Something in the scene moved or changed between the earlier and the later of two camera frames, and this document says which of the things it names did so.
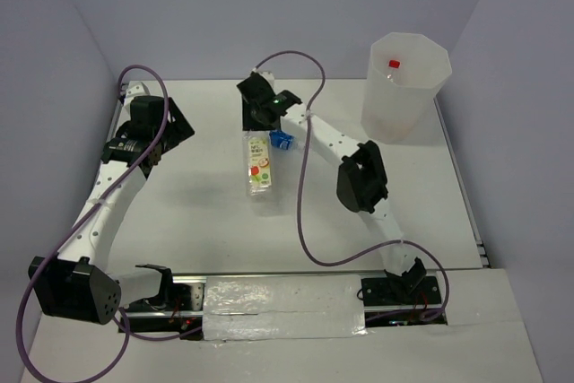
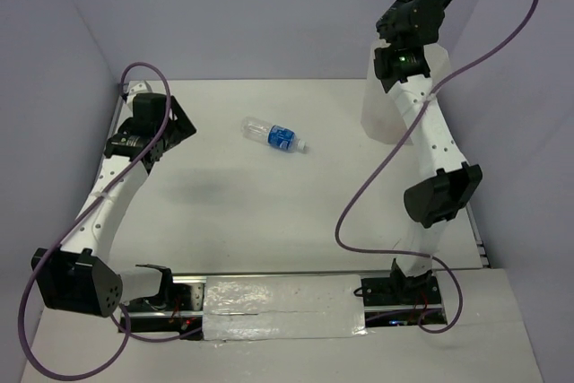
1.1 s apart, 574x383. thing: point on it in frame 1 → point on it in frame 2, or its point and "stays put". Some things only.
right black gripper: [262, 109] → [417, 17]
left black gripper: [180, 130] stays put
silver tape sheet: [241, 308] stays put
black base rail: [391, 300] stays put
